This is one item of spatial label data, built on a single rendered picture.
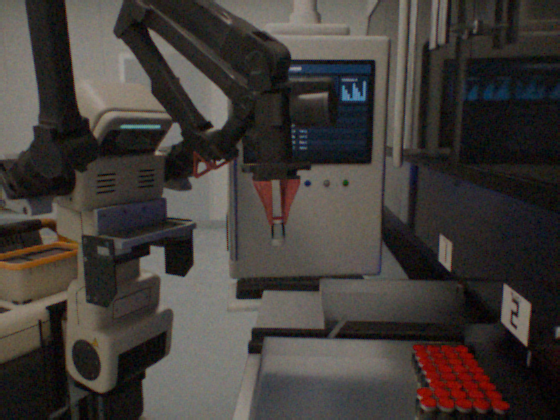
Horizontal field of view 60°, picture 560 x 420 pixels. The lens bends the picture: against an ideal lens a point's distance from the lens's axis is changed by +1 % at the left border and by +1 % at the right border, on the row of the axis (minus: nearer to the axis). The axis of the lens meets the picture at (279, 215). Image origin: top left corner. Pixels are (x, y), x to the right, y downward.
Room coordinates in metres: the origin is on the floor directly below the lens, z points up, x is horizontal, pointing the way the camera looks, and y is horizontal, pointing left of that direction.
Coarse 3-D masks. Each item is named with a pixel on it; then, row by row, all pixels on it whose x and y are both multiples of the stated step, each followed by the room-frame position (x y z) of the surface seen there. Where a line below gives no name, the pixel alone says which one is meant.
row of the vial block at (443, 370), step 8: (432, 352) 0.72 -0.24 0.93; (440, 352) 0.72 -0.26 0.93; (432, 360) 0.71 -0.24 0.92; (440, 360) 0.69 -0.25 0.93; (440, 368) 0.67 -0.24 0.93; (448, 368) 0.67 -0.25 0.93; (440, 376) 0.66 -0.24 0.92; (448, 376) 0.64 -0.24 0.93; (448, 384) 0.62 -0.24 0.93; (456, 384) 0.62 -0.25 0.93; (456, 392) 0.60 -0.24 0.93; (464, 392) 0.60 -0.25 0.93; (456, 400) 0.58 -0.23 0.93; (464, 400) 0.58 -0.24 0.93; (456, 408) 0.58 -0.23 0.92; (464, 408) 0.57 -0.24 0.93; (456, 416) 0.57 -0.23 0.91; (464, 416) 0.57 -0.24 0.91
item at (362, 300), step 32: (320, 288) 1.10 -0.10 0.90; (352, 288) 1.13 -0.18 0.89; (384, 288) 1.12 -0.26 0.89; (416, 288) 1.12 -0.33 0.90; (448, 288) 1.12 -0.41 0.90; (352, 320) 0.87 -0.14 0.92; (384, 320) 0.95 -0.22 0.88; (416, 320) 0.96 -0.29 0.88; (448, 320) 0.96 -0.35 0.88; (480, 320) 0.96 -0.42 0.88
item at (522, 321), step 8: (504, 288) 0.69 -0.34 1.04; (504, 296) 0.69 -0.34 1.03; (512, 296) 0.66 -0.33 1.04; (520, 296) 0.64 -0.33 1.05; (504, 304) 0.69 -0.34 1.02; (512, 304) 0.66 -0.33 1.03; (520, 304) 0.64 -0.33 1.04; (528, 304) 0.62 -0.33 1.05; (504, 312) 0.69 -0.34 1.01; (520, 312) 0.64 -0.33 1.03; (528, 312) 0.61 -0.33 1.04; (504, 320) 0.68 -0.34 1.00; (520, 320) 0.63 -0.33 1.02; (528, 320) 0.61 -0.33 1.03; (512, 328) 0.66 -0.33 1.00; (520, 328) 0.63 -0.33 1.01; (528, 328) 0.61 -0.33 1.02; (520, 336) 0.63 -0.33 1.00
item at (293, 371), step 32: (288, 352) 0.80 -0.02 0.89; (320, 352) 0.79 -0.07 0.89; (352, 352) 0.79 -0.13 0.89; (384, 352) 0.79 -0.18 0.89; (256, 384) 0.64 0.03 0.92; (288, 384) 0.70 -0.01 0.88; (320, 384) 0.70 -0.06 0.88; (352, 384) 0.70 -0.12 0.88; (384, 384) 0.70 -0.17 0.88; (416, 384) 0.70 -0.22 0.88; (256, 416) 0.62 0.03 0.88; (288, 416) 0.62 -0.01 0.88; (320, 416) 0.62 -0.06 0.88; (352, 416) 0.62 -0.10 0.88; (384, 416) 0.62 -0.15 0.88
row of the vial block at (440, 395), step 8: (416, 352) 0.72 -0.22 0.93; (424, 352) 0.72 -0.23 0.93; (416, 360) 0.71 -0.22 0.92; (424, 360) 0.69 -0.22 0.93; (416, 368) 0.71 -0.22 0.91; (424, 368) 0.67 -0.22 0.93; (432, 368) 0.67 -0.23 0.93; (416, 376) 0.71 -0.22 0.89; (424, 376) 0.66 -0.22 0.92; (432, 376) 0.64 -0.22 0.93; (424, 384) 0.66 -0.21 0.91; (432, 384) 0.62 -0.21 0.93; (440, 384) 0.62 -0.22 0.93; (440, 392) 0.60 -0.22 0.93; (448, 392) 0.60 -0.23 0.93; (440, 400) 0.58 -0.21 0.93; (448, 400) 0.58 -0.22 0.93; (440, 408) 0.57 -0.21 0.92; (448, 408) 0.57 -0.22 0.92; (440, 416) 0.57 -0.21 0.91; (448, 416) 0.57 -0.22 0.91
